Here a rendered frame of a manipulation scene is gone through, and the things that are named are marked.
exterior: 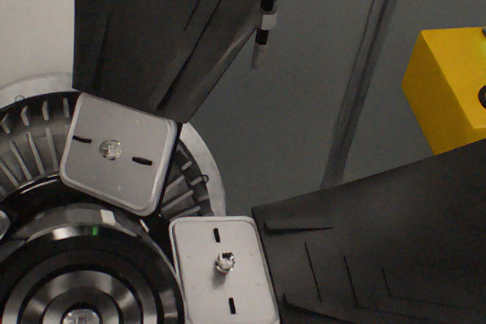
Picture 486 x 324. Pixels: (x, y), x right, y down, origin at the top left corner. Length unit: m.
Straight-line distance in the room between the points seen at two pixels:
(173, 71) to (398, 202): 0.21
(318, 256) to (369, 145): 1.07
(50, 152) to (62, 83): 0.10
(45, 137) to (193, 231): 0.14
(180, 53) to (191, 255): 0.14
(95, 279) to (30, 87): 0.26
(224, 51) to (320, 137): 1.09
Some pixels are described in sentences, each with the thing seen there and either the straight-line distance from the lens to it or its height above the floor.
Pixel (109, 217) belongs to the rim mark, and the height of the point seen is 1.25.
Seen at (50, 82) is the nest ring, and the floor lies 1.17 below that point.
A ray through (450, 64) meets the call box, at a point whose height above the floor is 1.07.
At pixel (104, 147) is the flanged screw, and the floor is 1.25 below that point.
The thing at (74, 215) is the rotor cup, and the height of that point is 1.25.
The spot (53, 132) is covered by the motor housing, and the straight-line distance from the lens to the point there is 0.63.
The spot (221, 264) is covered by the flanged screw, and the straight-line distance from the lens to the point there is 0.54.
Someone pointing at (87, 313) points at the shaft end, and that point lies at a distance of 0.48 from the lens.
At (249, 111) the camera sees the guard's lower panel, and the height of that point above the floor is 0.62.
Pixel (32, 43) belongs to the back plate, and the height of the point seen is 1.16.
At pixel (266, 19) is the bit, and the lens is 0.39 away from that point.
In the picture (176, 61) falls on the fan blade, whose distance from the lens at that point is 0.50.
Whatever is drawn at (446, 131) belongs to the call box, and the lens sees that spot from 0.92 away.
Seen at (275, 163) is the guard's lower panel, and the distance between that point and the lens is 1.60.
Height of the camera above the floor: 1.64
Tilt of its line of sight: 46 degrees down
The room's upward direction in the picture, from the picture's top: 9 degrees clockwise
